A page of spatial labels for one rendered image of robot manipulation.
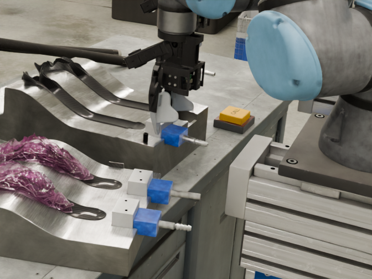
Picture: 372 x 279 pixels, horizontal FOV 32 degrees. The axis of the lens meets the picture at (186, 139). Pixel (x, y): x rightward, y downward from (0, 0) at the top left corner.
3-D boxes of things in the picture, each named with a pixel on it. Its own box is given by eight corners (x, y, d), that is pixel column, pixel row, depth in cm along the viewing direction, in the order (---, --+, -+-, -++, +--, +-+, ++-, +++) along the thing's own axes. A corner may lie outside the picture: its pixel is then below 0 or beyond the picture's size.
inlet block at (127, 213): (192, 233, 112) (194, 207, 110) (187, 250, 108) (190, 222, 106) (118, 223, 114) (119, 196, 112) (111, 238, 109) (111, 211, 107)
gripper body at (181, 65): (186, 100, 124) (191, 39, 119) (148, 91, 128) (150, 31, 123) (203, 88, 131) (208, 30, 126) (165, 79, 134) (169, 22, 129)
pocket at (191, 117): (196, 128, 146) (197, 113, 145) (186, 137, 142) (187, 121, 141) (179, 124, 148) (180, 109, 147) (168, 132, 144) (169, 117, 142)
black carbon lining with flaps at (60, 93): (172, 116, 148) (175, 77, 144) (137, 141, 135) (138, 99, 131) (48, 84, 161) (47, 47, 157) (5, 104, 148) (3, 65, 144)
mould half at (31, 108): (205, 140, 153) (210, 87, 148) (151, 186, 132) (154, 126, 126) (35, 94, 172) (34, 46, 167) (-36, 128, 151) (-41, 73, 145)
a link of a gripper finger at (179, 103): (190, 130, 134) (189, 92, 129) (165, 123, 137) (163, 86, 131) (197, 122, 137) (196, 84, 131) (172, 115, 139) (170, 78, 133)
